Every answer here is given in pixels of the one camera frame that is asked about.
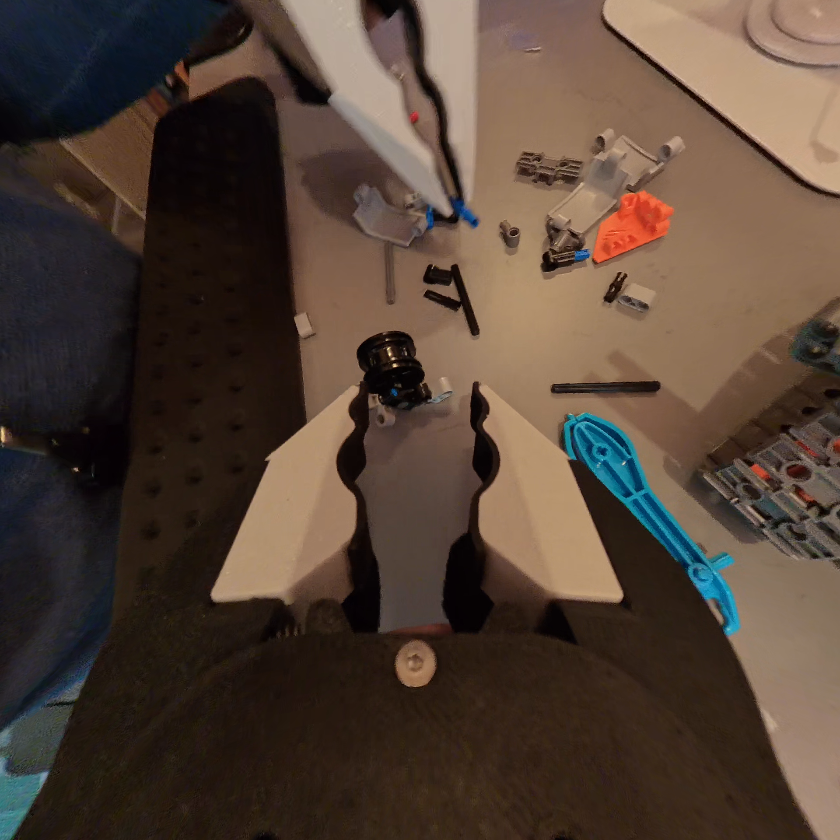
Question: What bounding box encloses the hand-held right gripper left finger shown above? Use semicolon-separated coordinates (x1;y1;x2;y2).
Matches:
210;382;383;632

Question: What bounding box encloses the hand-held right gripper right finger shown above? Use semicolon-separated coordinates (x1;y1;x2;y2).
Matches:
443;381;624;632

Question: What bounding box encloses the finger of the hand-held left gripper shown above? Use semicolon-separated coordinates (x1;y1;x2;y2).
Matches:
282;0;458;219
394;0;480;206

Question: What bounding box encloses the black wheel hub assembly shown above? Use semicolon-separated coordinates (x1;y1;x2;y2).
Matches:
356;331;435;431

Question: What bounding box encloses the person's left forearm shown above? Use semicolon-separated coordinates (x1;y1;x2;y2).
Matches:
0;0;232;147

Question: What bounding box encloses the blue brick separator tool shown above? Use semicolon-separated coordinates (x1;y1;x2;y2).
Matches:
562;411;742;637

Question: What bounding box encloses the small grey curved panel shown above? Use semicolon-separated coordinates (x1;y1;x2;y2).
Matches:
353;184;431;248

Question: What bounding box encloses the dark grey flat connector plate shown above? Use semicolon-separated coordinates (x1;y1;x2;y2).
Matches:
515;151;585;186

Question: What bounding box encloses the long black axle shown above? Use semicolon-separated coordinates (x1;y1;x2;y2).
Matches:
550;381;662;395

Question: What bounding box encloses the large grey curved panel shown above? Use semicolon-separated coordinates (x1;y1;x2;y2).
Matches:
546;147;631;231
592;128;687;193

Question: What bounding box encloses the wooden slatted cabinet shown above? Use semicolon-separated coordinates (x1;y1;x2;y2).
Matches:
58;98;166;222

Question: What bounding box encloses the short black axle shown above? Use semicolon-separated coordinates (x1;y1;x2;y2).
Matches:
449;264;482;337

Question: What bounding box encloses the tracked toy vehicle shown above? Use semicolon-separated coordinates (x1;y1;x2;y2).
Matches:
697;298;840;567

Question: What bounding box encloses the orange wedge panel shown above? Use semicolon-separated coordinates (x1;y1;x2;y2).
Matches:
592;190;676;265

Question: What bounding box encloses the clear round disc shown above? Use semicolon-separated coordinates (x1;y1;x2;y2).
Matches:
743;0;840;68

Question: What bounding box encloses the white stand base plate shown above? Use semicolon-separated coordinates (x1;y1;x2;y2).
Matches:
602;0;840;196

